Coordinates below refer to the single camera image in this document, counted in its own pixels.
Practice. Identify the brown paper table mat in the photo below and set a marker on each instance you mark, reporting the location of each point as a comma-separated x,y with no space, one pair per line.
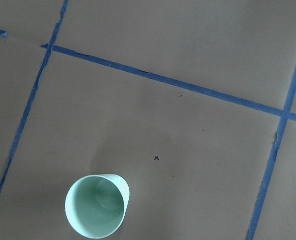
192,102

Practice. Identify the green plastic cup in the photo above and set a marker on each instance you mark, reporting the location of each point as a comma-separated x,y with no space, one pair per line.
95,205

